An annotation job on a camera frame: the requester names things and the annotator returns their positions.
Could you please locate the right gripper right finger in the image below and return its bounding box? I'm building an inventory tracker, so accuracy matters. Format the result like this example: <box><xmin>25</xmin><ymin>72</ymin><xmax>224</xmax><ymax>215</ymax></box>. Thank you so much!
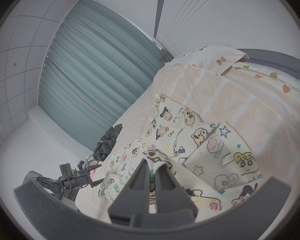
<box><xmin>154</xmin><ymin>163</ymin><xmax>199</xmax><ymax>222</ymax></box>

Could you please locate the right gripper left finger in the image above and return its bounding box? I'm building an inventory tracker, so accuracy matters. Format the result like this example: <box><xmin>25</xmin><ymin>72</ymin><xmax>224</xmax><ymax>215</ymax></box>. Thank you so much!
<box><xmin>107</xmin><ymin>157</ymin><xmax>150</xmax><ymax>222</ymax></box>

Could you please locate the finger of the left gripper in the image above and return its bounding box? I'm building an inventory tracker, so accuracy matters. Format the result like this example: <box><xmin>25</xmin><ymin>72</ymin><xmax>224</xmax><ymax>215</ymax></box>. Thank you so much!
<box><xmin>89</xmin><ymin>178</ymin><xmax>107</xmax><ymax>188</ymax></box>
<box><xmin>86</xmin><ymin>163</ymin><xmax>103</xmax><ymax>176</ymax></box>

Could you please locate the white printed pyjama top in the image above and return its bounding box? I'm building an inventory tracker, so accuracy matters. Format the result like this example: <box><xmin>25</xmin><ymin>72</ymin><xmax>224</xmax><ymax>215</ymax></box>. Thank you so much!
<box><xmin>97</xmin><ymin>93</ymin><xmax>263</xmax><ymax>222</ymax></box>

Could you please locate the pink garment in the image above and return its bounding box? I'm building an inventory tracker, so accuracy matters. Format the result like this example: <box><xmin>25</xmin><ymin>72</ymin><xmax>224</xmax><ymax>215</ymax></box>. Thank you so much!
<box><xmin>89</xmin><ymin>160</ymin><xmax>103</xmax><ymax>182</ymax></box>

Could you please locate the black garment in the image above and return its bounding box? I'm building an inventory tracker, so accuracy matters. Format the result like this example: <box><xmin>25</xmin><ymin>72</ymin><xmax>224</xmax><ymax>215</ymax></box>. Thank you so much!
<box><xmin>93</xmin><ymin>124</ymin><xmax>123</xmax><ymax>161</ymax></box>

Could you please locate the blue-green curtain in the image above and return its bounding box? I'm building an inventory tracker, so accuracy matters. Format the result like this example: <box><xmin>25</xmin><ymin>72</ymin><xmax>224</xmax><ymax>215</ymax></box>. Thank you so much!
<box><xmin>43</xmin><ymin>3</ymin><xmax>166</xmax><ymax>124</ymax></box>
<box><xmin>37</xmin><ymin>60</ymin><xmax>126</xmax><ymax>152</ymax></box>

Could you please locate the bed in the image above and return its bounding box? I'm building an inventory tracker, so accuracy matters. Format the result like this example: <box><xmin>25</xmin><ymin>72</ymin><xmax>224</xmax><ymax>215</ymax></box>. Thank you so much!
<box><xmin>75</xmin><ymin>0</ymin><xmax>300</xmax><ymax>224</ymax></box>

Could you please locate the grey bedside table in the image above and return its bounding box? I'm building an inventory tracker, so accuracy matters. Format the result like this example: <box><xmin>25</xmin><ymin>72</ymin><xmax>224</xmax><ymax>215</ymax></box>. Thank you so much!
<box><xmin>158</xmin><ymin>48</ymin><xmax>175</xmax><ymax>64</ymax></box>

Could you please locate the white printed pillow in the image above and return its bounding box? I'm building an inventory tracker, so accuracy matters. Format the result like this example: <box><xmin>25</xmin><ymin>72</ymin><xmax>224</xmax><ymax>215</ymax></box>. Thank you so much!
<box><xmin>168</xmin><ymin>45</ymin><xmax>250</xmax><ymax>76</ymax></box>

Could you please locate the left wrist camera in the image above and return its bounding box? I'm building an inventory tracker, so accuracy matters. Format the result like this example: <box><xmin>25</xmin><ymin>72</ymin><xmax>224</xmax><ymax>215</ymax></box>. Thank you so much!
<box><xmin>59</xmin><ymin>162</ymin><xmax>73</xmax><ymax>178</ymax></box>

